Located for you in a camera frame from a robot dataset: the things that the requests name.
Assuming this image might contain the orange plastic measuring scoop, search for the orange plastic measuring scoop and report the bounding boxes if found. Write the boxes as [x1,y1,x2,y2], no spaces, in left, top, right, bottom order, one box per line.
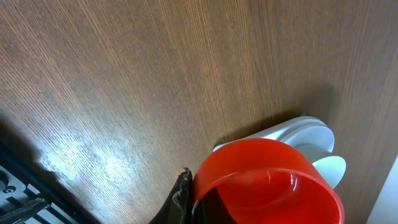
[192,138,345,224]

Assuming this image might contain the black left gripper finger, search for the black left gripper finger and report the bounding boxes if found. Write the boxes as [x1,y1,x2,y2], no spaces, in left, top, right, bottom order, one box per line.
[149,167,193,224]

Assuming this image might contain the white round bowl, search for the white round bowl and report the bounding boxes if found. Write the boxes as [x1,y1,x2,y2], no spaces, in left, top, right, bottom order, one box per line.
[312,156,346,189]

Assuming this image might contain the white digital kitchen scale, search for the white digital kitchen scale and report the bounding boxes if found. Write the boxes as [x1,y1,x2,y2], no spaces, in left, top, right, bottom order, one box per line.
[212,115,336,162]

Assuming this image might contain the black striped floor mat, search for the black striped floor mat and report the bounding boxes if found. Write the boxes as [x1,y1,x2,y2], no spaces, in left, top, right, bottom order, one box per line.
[1,142,98,223]

